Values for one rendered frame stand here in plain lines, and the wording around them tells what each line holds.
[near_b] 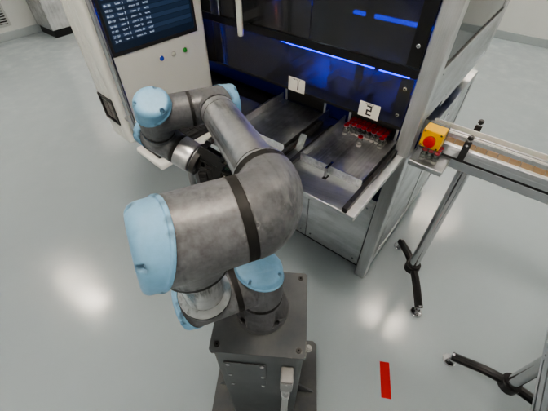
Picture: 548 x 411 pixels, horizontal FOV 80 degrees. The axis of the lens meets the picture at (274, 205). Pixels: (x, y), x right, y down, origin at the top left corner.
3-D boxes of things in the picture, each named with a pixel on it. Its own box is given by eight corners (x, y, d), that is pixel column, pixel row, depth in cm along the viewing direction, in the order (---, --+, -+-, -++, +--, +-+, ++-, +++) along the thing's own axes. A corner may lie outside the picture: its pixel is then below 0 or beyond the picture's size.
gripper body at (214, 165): (240, 175, 73) (193, 148, 73) (227, 202, 78) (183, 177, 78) (252, 162, 79) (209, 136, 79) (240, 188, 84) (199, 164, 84)
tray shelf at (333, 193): (275, 99, 164) (275, 95, 162) (409, 152, 134) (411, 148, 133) (204, 143, 138) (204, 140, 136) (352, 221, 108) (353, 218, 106)
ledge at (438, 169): (420, 147, 136) (422, 143, 135) (452, 158, 131) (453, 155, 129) (407, 163, 129) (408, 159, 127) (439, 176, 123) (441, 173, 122)
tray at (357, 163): (343, 121, 146) (345, 115, 143) (399, 143, 135) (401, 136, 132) (300, 160, 127) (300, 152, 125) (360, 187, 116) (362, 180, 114)
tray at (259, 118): (282, 99, 160) (283, 91, 158) (328, 116, 149) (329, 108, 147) (235, 129, 142) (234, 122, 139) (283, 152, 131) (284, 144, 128)
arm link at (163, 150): (125, 128, 73) (134, 146, 81) (168, 153, 73) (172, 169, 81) (147, 103, 76) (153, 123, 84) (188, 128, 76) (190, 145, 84)
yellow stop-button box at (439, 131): (425, 135, 125) (431, 119, 119) (444, 143, 122) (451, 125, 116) (417, 145, 120) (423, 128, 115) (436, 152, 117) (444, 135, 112)
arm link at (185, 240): (244, 314, 84) (265, 243, 36) (186, 336, 80) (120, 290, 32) (229, 271, 89) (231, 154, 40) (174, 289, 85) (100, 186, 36)
